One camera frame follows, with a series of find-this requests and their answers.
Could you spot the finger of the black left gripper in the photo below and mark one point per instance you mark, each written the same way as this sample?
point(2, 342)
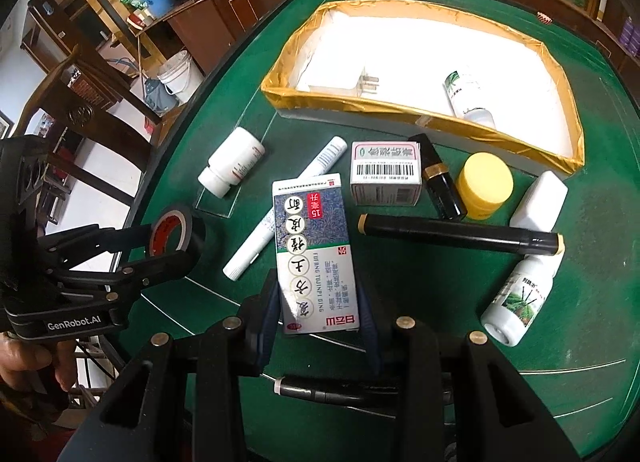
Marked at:
point(139, 275)
point(92, 238)

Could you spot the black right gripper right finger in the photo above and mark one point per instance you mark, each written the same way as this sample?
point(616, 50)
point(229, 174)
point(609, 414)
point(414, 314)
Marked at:
point(405, 356)

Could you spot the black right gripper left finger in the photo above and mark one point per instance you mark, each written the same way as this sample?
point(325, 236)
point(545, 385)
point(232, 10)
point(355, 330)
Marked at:
point(236, 347)

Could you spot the black tape roll red core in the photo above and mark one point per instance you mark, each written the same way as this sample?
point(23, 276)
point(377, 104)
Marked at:
point(178, 230)

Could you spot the blue white medicine box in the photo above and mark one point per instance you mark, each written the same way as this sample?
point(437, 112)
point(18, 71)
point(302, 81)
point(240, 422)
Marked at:
point(313, 256)

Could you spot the white bottle green leaf label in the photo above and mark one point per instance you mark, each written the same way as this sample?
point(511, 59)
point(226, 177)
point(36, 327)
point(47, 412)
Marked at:
point(513, 310)

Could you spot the long black marker pen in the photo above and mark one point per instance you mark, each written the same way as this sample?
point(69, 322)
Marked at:
point(461, 235)

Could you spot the black gold lipstick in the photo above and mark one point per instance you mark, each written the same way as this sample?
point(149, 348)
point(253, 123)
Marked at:
point(438, 181)

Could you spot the small white barcode box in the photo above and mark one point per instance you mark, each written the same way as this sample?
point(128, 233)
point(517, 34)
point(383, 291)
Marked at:
point(385, 173)

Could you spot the yellow lid jar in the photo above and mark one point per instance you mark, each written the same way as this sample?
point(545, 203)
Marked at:
point(485, 183)

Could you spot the white charger plug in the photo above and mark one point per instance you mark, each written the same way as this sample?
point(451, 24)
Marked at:
point(540, 207)

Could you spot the person's left hand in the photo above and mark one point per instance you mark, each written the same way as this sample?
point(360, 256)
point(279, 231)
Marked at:
point(19, 357)

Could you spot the black pen near gripper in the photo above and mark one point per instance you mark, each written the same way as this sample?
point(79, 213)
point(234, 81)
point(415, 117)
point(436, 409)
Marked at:
point(370, 397)

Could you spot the wooden chair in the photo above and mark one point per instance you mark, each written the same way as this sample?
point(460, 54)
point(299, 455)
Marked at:
point(24, 157)

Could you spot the white plastic bucket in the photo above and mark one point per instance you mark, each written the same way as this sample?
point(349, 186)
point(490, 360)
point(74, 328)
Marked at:
point(181, 76)

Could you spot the white bottle in tray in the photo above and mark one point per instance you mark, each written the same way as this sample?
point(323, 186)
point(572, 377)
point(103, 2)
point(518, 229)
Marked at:
point(466, 100)

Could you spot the white adapter in tray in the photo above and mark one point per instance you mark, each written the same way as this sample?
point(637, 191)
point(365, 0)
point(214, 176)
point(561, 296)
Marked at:
point(364, 84)

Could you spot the gold-edged white tray box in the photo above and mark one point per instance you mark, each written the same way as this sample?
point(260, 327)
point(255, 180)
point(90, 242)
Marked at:
point(412, 46)

